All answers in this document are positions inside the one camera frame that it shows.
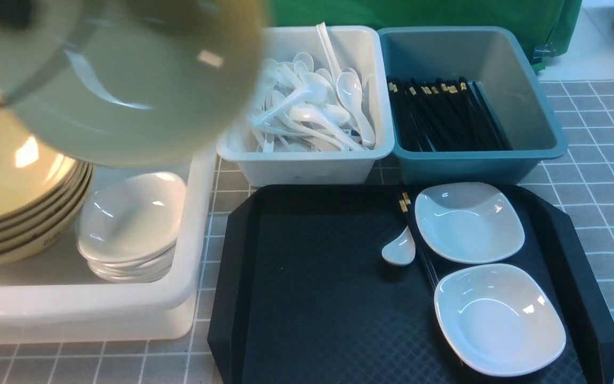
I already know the pile of white spoons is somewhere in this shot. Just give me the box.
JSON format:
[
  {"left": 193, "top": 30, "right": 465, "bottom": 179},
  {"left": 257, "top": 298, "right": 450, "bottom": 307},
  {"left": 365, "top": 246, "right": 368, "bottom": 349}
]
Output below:
[{"left": 247, "top": 22, "right": 377, "bottom": 153}]

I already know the white ceramic soup spoon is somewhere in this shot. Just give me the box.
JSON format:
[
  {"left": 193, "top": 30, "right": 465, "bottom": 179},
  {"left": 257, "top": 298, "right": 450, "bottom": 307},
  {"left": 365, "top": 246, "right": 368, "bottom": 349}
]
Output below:
[{"left": 382, "top": 227, "right": 416, "bottom": 267}]

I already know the blue plastic chopstick bin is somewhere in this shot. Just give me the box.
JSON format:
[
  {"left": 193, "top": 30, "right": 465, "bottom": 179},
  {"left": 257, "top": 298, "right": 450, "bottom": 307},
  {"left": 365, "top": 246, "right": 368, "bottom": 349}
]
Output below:
[{"left": 378, "top": 26, "right": 568, "bottom": 185}]

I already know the black plastic serving tray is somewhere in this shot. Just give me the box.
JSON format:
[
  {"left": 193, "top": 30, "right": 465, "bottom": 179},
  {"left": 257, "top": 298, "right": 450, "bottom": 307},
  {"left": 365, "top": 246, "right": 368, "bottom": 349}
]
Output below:
[{"left": 207, "top": 185, "right": 614, "bottom": 383}]

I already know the grey grid table mat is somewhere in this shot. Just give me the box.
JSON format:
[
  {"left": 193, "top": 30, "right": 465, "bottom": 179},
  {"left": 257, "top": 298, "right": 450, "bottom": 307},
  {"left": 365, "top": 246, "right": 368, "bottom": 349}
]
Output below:
[{"left": 0, "top": 80, "right": 614, "bottom": 383}]

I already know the black chopstick pair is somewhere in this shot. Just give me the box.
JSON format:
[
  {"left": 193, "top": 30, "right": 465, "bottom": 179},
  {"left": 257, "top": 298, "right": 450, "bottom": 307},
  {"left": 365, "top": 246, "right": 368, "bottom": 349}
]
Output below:
[{"left": 399, "top": 190, "right": 439, "bottom": 290}]

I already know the white square dish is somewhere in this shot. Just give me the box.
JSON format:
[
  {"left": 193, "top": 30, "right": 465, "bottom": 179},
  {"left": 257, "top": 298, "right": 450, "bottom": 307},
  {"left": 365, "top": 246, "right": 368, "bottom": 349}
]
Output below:
[
  {"left": 434, "top": 264, "right": 567, "bottom": 377},
  {"left": 414, "top": 182, "right": 526, "bottom": 265}
]

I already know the white plastic spoon bin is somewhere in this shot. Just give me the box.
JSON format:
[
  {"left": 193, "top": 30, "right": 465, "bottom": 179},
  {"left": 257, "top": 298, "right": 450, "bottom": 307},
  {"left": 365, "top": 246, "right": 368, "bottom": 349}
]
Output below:
[{"left": 216, "top": 25, "right": 395, "bottom": 187}]

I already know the bundle of black chopsticks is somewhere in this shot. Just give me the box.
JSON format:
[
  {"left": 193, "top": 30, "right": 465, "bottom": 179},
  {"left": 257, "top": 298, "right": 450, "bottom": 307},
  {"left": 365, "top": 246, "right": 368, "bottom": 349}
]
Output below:
[{"left": 387, "top": 76, "right": 513, "bottom": 153}]

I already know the yellow noodle bowl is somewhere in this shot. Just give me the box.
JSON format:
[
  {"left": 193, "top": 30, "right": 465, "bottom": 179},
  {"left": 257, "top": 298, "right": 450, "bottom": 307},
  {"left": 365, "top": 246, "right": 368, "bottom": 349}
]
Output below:
[{"left": 0, "top": 1, "right": 265, "bottom": 168}]

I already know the stack of yellow bowls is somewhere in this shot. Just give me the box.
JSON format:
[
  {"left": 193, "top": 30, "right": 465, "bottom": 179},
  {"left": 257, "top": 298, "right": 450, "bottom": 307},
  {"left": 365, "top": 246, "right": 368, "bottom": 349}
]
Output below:
[{"left": 0, "top": 102, "right": 94, "bottom": 265}]

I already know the stack of white dishes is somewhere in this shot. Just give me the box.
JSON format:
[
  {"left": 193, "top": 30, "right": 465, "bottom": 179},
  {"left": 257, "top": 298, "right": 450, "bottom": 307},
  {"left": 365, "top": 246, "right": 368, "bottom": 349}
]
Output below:
[{"left": 75, "top": 172, "right": 186, "bottom": 283}]

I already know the green cloth backdrop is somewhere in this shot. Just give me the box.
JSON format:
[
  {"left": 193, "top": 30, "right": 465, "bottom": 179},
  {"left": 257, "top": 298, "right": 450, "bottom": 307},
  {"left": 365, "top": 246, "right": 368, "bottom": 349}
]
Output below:
[{"left": 265, "top": 1, "right": 582, "bottom": 73}]

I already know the large white plastic tub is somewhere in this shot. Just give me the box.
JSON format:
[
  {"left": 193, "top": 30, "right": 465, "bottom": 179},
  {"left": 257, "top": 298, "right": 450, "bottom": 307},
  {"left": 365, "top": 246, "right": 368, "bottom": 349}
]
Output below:
[{"left": 0, "top": 21, "right": 218, "bottom": 346}]

